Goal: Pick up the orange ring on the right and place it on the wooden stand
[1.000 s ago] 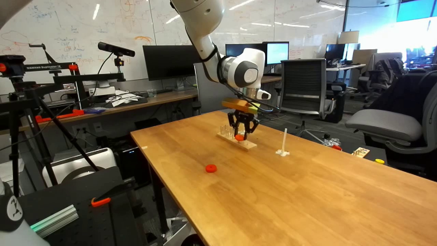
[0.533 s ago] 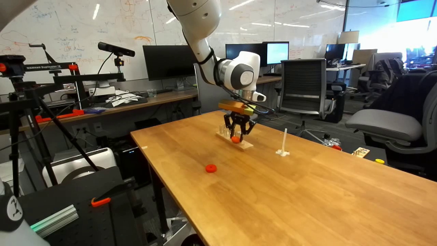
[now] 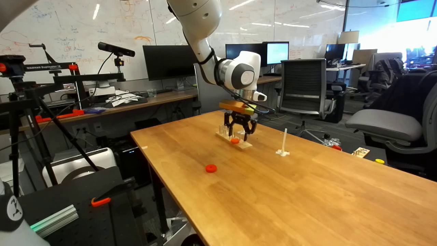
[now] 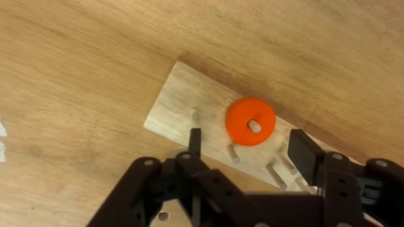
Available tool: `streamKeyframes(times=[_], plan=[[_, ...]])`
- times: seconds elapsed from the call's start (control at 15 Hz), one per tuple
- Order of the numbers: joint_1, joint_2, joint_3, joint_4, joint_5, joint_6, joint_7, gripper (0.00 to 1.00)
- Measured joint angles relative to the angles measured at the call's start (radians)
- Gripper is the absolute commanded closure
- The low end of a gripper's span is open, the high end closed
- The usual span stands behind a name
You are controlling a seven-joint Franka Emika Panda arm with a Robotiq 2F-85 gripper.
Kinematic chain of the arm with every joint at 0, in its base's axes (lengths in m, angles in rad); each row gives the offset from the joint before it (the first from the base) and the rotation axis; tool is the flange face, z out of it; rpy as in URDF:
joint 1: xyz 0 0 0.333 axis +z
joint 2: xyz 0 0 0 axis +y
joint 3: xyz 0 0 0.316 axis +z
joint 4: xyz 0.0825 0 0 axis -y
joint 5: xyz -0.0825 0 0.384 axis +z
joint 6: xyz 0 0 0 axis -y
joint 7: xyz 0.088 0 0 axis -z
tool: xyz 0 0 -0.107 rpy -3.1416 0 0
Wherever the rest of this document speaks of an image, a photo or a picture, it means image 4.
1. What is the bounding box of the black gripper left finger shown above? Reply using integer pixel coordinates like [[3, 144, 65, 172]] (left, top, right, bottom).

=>
[[86, 128, 254, 227]]

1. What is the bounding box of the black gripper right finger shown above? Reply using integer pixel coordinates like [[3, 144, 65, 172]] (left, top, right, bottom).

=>
[[287, 129, 404, 227]]

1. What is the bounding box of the wooden stand with clear pegs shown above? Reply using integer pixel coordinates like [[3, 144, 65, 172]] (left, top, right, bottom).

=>
[[143, 61, 368, 196]]

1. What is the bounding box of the orange plastic ring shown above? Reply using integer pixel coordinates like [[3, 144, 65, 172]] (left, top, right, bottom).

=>
[[225, 97, 278, 148]]

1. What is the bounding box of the white peg stand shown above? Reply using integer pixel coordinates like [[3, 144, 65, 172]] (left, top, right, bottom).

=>
[[0, 120, 9, 164]]

